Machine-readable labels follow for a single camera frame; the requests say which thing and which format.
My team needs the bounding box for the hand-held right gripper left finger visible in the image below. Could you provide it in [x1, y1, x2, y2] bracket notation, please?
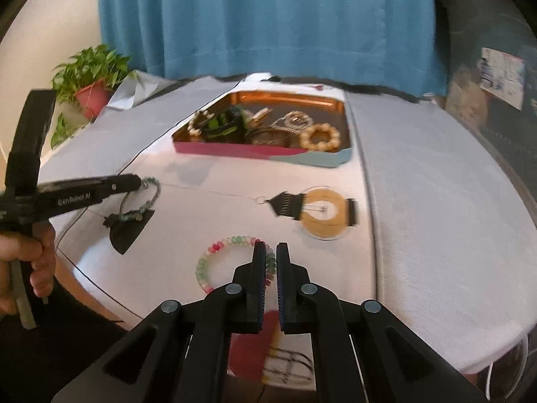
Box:
[50, 240, 267, 403]

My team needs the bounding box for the silver small bead bracelet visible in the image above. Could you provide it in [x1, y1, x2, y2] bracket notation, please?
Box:
[273, 110, 314, 135]

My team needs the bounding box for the green and black bangle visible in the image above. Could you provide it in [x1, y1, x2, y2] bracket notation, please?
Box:
[201, 107, 248, 139]

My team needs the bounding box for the person's left hand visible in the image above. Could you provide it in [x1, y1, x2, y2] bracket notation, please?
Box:
[0, 222, 57, 315]

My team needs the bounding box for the silver wrapping sheet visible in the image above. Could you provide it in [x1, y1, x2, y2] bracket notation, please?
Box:
[105, 71, 168, 110]

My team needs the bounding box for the blue curtain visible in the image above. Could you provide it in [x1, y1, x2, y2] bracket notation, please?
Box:
[98, 0, 449, 97]

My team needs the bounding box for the gold bangle set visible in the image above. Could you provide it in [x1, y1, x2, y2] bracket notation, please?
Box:
[245, 128, 294, 147]

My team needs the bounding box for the white bead bracelet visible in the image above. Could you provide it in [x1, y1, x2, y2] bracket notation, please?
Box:
[245, 107, 273, 127]

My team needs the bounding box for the white cable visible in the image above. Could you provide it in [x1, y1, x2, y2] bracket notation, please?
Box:
[487, 336, 530, 401]

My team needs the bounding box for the white printed mat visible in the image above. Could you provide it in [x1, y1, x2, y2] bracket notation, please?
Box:
[54, 73, 378, 387]

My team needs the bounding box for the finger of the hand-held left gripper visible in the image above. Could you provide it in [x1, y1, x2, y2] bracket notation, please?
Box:
[100, 173, 142, 199]

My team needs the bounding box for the grey tablecloth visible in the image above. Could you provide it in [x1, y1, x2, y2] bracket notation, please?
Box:
[38, 73, 531, 376]

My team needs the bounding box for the person's black clothing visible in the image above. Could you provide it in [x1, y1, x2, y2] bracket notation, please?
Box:
[0, 285, 131, 403]

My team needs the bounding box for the printed paper card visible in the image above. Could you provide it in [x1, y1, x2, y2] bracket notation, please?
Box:
[478, 47, 526, 110]

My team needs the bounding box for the pink and green bead bracelet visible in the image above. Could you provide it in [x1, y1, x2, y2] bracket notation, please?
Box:
[195, 236, 278, 295]

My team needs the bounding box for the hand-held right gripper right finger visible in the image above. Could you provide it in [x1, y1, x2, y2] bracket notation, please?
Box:
[276, 241, 489, 403]

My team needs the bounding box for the yellow large bead necklace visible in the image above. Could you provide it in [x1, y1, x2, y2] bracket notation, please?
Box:
[299, 123, 341, 152]

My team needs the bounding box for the pink and blue tin tray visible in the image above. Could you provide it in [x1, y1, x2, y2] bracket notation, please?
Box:
[172, 90, 352, 170]

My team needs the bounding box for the green plant in red pot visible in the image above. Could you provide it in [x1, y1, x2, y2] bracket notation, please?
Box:
[50, 45, 139, 149]

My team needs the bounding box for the blue-green bead bracelet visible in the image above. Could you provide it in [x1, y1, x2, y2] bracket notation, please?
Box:
[119, 176, 162, 223]

